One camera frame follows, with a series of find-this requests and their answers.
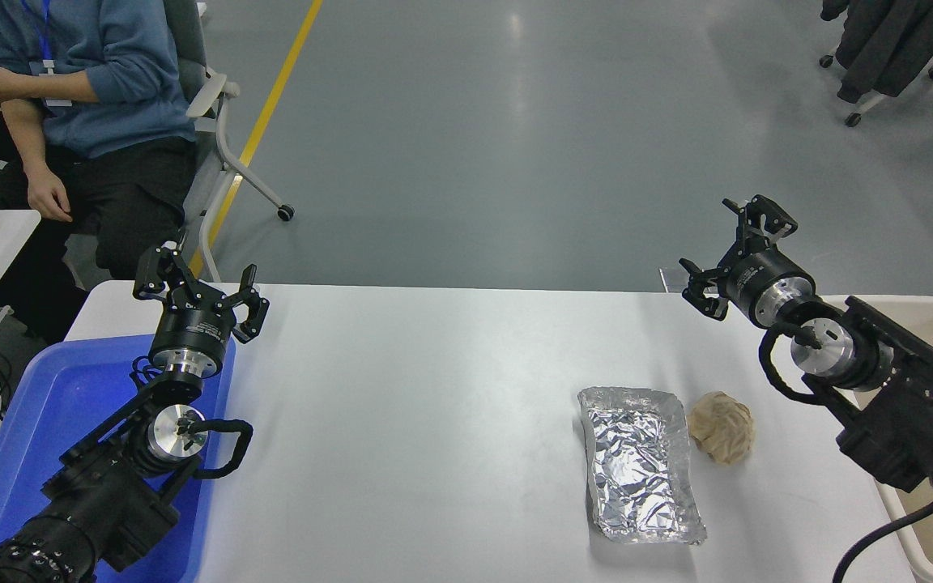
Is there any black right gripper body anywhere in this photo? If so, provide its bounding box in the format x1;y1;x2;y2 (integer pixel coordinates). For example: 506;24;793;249
718;247;801;326

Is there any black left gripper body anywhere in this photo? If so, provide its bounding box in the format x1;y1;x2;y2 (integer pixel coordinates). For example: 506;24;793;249
149;285;238;365

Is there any person's right hand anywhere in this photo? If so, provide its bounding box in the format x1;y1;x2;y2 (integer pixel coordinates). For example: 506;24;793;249
27;166;75;223

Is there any crumpled tan paper ball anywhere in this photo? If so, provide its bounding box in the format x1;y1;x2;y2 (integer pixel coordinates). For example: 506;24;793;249
688;392;756;466

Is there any blue plastic tray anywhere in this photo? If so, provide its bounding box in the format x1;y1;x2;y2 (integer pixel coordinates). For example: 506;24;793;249
0;334;238;583

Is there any white rolling chair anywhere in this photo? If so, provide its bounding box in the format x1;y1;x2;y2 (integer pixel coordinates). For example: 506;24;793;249
819;4;933;133

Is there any crumpled foil tray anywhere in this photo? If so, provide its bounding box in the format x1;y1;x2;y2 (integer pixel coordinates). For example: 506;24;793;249
577;386;708;545

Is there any seated person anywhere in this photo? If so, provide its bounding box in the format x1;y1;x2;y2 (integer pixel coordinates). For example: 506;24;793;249
0;0;200;341

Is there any dark coat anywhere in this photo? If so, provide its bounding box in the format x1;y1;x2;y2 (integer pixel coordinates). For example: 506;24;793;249
821;0;933;103

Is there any grey office chair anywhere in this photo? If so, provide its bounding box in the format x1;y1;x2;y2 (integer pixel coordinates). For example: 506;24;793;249
163;0;296;283

